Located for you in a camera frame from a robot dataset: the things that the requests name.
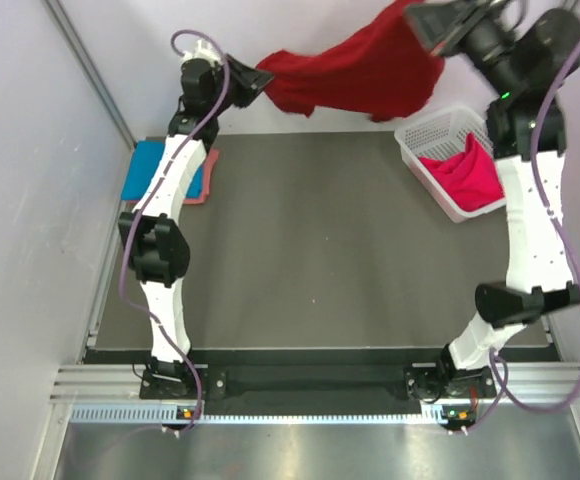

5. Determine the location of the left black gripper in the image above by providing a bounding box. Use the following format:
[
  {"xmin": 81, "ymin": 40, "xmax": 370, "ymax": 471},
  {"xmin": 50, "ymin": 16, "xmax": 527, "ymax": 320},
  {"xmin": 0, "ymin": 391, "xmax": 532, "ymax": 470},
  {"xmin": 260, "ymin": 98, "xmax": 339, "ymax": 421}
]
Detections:
[{"xmin": 205, "ymin": 53, "xmax": 271, "ymax": 115}]

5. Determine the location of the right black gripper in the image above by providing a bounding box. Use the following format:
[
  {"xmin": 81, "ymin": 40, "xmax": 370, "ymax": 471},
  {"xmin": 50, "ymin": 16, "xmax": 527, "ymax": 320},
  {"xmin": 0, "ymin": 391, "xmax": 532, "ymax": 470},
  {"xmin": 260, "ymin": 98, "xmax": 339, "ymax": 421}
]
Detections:
[{"xmin": 397, "ymin": 0, "xmax": 518, "ymax": 100}]

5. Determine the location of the red t-shirt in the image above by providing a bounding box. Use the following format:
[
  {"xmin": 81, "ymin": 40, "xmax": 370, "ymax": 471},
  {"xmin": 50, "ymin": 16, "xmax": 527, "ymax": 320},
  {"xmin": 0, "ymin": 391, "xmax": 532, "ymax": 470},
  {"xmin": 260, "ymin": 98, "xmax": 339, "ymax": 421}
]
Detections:
[{"xmin": 257, "ymin": 1, "xmax": 445, "ymax": 123}]

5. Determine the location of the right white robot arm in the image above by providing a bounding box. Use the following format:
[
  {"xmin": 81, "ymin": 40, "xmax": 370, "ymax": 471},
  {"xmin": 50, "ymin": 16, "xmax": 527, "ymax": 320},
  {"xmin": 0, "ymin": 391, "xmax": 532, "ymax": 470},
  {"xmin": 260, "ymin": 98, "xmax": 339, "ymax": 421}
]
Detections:
[{"xmin": 405, "ymin": 1, "xmax": 580, "ymax": 398}]

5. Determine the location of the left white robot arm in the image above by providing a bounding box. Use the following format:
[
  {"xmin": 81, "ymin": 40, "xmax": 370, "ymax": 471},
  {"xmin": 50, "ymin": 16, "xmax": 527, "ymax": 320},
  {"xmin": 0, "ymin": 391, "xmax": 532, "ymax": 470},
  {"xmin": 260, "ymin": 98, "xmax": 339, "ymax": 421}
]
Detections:
[{"xmin": 118, "ymin": 40, "xmax": 273, "ymax": 400}]

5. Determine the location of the salmon pink folded t-shirt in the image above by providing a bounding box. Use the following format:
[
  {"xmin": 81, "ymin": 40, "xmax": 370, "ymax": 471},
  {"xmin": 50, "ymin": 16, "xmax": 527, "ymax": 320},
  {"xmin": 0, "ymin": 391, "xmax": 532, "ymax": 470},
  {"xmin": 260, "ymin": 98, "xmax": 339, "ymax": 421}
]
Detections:
[{"xmin": 184, "ymin": 149, "xmax": 219, "ymax": 205}]

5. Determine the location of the white plastic basket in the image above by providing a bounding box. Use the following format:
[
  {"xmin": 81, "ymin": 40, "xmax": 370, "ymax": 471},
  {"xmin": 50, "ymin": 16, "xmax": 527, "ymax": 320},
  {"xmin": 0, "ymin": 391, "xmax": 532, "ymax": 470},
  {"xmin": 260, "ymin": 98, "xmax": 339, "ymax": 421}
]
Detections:
[{"xmin": 394, "ymin": 105, "xmax": 506, "ymax": 223}]

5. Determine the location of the blue folded t-shirt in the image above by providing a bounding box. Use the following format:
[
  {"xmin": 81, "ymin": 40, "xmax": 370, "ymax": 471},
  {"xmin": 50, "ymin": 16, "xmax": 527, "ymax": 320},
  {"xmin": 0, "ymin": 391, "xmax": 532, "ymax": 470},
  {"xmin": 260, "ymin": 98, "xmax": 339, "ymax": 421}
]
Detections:
[{"xmin": 122, "ymin": 140, "xmax": 206, "ymax": 202}]

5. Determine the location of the magenta t-shirt in basket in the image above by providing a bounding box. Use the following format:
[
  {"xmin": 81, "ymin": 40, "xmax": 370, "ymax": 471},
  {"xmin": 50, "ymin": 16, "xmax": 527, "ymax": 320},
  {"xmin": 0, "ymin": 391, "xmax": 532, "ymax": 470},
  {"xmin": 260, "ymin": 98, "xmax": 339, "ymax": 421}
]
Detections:
[{"xmin": 419, "ymin": 133, "xmax": 504, "ymax": 212}]

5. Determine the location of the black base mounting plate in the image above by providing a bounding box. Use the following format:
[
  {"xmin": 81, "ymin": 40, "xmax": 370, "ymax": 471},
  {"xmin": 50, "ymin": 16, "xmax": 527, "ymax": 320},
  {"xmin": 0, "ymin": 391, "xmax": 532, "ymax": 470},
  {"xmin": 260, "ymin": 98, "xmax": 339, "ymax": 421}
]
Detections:
[{"xmin": 139, "ymin": 364, "xmax": 496, "ymax": 402}]

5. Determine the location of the aluminium frame rail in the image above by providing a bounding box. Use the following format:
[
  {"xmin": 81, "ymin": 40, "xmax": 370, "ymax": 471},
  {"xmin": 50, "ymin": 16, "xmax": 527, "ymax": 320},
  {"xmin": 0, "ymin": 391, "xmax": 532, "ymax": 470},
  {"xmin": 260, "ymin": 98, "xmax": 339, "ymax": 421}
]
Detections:
[{"xmin": 49, "ymin": 363, "xmax": 580, "ymax": 407}]

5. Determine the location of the grey slotted cable duct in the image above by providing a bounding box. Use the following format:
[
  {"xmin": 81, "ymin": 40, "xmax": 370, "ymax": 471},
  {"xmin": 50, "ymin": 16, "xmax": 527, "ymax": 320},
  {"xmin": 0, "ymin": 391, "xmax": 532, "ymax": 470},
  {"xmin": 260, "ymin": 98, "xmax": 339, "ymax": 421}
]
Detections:
[{"xmin": 70, "ymin": 404, "xmax": 472, "ymax": 426}]

